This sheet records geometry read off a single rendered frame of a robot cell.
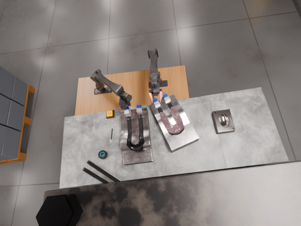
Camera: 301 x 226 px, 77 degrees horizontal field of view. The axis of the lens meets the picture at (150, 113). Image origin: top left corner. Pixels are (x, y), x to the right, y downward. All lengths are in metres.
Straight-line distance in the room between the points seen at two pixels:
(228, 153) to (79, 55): 2.90
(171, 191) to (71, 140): 1.64
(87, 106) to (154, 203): 1.70
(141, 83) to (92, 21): 2.35
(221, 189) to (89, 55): 3.32
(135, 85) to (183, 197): 1.64
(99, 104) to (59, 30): 2.53
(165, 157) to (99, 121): 0.75
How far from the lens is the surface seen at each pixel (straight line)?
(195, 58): 3.18
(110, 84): 1.64
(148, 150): 1.72
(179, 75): 2.06
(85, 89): 2.23
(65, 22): 4.42
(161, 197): 0.53
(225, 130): 1.78
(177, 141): 1.66
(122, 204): 0.55
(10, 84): 3.39
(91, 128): 2.00
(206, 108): 1.90
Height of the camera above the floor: 2.53
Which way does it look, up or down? 67 degrees down
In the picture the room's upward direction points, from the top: 20 degrees counter-clockwise
